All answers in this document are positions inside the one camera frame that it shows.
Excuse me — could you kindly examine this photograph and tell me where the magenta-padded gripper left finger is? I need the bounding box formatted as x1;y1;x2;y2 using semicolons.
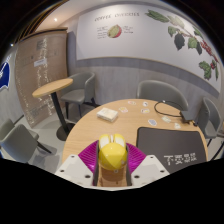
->
54;139;101;187

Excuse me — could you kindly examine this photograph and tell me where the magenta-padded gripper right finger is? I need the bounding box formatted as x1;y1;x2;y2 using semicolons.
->
124;143;171;187

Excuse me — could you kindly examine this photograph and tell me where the yellow computer mouse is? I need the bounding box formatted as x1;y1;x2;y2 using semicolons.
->
97;133;129;171

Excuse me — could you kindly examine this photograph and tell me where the black mouse pad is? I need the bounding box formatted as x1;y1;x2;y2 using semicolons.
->
136;126;208;174

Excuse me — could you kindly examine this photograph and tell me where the small white box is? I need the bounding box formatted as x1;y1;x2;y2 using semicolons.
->
96;107;119;123

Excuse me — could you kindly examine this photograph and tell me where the grey upholstered chair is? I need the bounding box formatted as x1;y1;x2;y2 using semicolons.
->
59;71;98;118
196;97;224;161
0;118;53;164
136;79;189;111

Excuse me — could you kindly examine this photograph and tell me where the round wooden high table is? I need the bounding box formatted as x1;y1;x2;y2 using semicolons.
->
32;77;76;142

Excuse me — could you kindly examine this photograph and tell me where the black cable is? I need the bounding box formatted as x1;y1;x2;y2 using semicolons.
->
153;100;184;118

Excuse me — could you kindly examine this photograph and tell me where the wooden printed wall panel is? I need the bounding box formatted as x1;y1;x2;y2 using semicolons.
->
14;29;69;128

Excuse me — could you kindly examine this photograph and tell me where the blue wall sign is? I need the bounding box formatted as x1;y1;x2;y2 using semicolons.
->
0;54;13;90

